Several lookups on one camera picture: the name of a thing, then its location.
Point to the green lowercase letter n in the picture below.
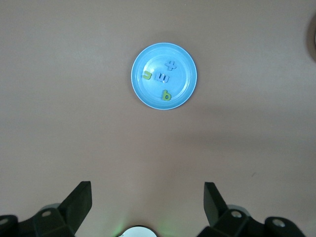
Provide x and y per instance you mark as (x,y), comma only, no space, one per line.
(146,76)

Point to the beige plate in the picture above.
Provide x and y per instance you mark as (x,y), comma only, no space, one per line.
(315,39)

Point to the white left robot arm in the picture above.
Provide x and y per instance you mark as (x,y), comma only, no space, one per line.
(139,233)

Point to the green lowercase letter b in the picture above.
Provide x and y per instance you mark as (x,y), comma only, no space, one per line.
(166,95)

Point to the blue lowercase letter m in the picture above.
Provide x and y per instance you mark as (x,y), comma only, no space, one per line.
(161,78)

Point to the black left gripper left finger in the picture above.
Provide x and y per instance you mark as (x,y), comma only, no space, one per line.
(66,217)

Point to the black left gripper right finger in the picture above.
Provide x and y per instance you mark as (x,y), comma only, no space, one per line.
(227,222)

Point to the blue lowercase letter x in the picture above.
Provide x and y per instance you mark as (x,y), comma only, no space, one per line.
(170,65)

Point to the blue plate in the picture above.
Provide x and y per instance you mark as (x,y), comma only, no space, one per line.
(184,76)

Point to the brown table mat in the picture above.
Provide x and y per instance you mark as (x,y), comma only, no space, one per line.
(49,123)

